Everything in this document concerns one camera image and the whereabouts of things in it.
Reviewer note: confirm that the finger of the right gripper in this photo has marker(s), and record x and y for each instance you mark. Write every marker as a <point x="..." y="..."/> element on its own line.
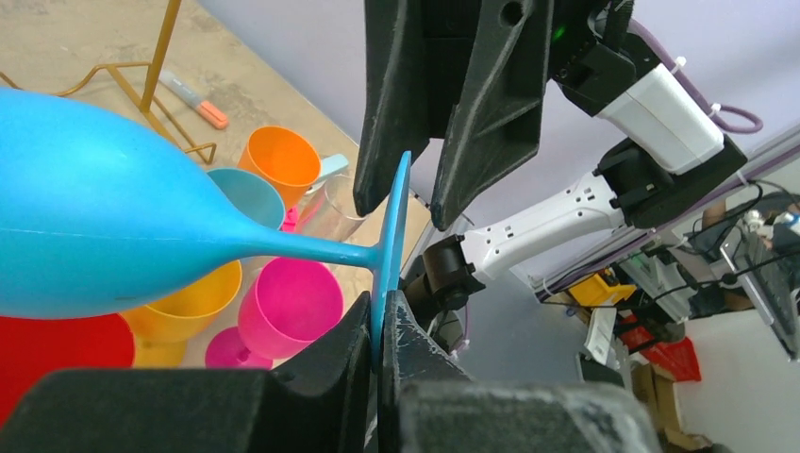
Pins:
<point x="395" y="118"/>
<point x="496" y="125"/>

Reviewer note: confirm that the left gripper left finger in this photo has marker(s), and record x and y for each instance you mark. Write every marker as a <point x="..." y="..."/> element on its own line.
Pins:
<point x="315" y="402"/>

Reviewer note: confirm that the pink highlighter marker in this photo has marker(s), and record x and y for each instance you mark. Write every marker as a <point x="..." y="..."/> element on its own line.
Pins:
<point x="290" y="220"/>

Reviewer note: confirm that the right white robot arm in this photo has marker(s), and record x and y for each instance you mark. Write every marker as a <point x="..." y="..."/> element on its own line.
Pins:
<point x="673" y="153"/>

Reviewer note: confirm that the clear wine glass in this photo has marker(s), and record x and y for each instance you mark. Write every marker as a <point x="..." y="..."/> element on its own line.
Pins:
<point x="331" y="213"/>

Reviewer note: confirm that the orange wine glass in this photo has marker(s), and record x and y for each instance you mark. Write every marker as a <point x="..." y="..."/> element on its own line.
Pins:
<point x="284" y="158"/>

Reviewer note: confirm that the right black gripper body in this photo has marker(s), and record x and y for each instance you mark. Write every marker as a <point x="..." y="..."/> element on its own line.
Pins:
<point x="450" y="28"/>

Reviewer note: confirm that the gold wire glass rack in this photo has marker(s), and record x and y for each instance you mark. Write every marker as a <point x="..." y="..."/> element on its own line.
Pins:
<point x="137" y="80"/>

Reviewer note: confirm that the blue wine glass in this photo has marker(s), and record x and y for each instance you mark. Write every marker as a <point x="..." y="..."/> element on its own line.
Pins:
<point x="100" y="214"/>
<point x="251" y="194"/>

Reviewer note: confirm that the yellow wine glass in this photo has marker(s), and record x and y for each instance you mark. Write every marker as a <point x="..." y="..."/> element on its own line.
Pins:
<point x="162" y="328"/>

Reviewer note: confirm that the red wine glass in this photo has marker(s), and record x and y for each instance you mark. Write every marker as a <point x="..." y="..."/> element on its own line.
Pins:
<point x="31" y="349"/>

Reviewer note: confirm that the small orange-capped tube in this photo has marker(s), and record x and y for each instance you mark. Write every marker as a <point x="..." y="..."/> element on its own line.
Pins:
<point x="204" y="108"/>

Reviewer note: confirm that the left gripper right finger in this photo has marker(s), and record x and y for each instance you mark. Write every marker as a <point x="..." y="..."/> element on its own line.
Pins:
<point x="428" y="403"/>

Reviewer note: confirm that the magenta wine glass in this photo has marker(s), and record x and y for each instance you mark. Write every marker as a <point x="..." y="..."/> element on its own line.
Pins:
<point x="290" y="305"/>

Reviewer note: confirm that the light blue stapler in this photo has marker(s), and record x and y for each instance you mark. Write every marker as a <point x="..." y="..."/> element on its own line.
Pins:
<point x="330" y="166"/>

